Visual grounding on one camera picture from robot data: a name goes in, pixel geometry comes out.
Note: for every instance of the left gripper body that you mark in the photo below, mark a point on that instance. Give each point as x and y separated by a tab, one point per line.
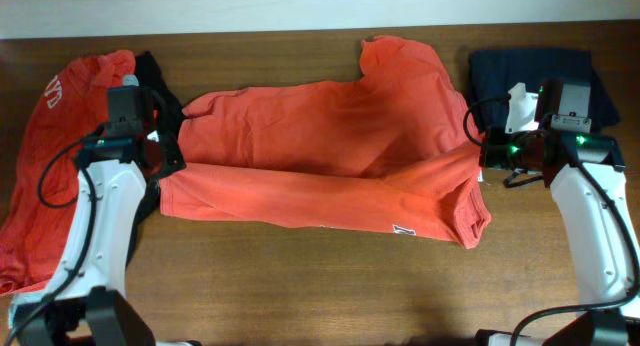
171	158

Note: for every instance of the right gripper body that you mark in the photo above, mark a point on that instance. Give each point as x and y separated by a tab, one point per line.
507	149

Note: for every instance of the orange soccer t-shirt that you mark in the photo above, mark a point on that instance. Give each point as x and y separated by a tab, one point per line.
387	153

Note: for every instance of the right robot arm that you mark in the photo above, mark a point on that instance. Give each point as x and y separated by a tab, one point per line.
585	175

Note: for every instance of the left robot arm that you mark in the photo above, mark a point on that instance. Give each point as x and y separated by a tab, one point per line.
84	302

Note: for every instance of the black garment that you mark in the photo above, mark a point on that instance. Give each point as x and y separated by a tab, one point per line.
169	122

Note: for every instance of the folded navy blue garment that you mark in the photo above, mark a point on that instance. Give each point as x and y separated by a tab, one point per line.
493	73

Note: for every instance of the red mesh jersey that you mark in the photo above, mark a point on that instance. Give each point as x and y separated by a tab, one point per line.
41	210

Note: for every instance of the light blue garment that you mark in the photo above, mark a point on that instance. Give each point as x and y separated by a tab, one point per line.
131	80

